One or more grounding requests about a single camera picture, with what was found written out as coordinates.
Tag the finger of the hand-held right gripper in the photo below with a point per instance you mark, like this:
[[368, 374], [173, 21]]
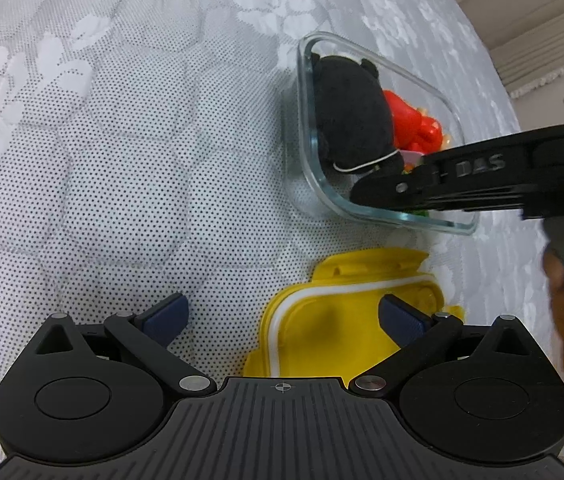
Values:
[[426, 192]]

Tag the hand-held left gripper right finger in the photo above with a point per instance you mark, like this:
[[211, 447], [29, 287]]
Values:
[[402, 321]]

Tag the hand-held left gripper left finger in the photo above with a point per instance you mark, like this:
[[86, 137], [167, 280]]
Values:
[[164, 318]]

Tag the yellow container lid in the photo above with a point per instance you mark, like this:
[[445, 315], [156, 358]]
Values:
[[327, 320]]

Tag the black plush toy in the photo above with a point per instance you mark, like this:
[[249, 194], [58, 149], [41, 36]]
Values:
[[351, 110]]

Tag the clear glass container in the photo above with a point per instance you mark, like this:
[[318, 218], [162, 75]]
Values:
[[307, 125]]

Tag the red plastic toy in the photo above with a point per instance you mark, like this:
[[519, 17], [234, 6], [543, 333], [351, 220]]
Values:
[[411, 122]]

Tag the white lace tablecloth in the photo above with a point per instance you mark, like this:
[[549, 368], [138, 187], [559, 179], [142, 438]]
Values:
[[127, 160]]

